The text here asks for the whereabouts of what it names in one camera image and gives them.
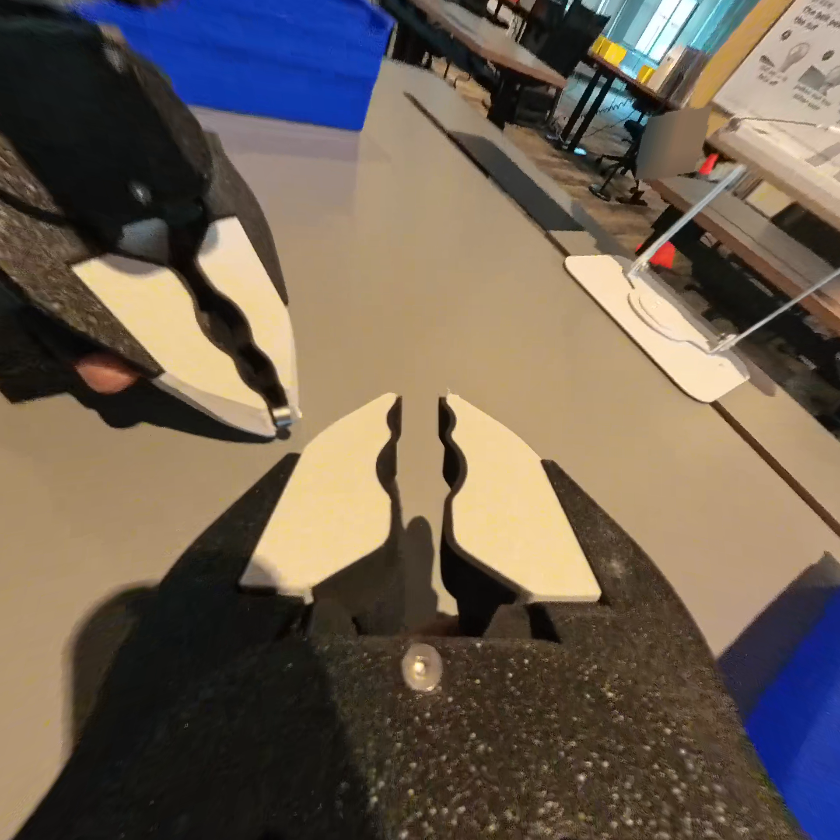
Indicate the person's left hand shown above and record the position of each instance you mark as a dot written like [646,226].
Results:
[105,374]

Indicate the white poster stand base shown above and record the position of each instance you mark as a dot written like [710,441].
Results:
[663,328]

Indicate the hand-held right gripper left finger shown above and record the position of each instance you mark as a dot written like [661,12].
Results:
[328,512]

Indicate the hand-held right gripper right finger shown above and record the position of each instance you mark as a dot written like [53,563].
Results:
[519,512]

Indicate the blue plastic bin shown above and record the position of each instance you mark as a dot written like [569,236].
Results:
[801,735]
[263,53]

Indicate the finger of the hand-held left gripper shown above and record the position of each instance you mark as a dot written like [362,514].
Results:
[145,322]
[256,302]

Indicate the steel hex bolt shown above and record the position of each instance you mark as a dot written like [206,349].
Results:
[282,423]

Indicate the black desk mat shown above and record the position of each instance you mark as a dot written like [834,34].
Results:
[512,164]

